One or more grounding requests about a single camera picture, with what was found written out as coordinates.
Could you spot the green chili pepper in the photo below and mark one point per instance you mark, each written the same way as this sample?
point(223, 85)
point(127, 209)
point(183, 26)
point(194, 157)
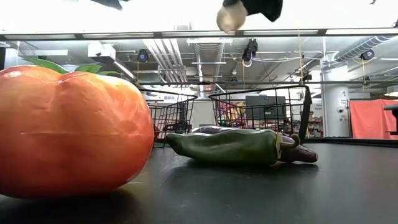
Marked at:
point(224, 146)

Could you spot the purple eggplant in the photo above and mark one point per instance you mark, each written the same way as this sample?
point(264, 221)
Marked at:
point(301, 154)

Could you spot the orange peach with leaves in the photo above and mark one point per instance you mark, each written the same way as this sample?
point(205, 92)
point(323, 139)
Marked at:
point(62, 130)

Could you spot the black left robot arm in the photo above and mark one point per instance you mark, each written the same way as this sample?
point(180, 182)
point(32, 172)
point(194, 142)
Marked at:
point(112, 3)

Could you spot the black horizontal bar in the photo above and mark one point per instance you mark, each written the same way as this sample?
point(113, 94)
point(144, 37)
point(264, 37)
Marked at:
point(273, 82)

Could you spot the dark monitor screen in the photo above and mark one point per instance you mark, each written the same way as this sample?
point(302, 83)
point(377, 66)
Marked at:
point(264, 105)

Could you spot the white round column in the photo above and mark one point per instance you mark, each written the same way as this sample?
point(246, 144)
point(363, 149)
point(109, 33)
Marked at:
point(335, 109)

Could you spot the long white light fixture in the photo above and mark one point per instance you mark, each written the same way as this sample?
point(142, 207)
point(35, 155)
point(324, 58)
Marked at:
point(124, 70)

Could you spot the white ceiling box unit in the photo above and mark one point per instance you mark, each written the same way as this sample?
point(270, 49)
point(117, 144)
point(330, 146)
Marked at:
point(101, 51)

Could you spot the red-orange cloth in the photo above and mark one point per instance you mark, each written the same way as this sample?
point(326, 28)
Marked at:
point(370, 119)

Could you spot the ribbed metal ceiling duct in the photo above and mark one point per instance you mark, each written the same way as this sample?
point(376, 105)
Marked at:
point(209, 53)

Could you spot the silver corrugated air duct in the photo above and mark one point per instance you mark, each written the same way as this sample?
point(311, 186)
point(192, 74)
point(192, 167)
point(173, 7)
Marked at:
point(360, 46)

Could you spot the black overhead frame beam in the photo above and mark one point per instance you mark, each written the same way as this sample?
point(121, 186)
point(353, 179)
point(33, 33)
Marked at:
point(79, 35)

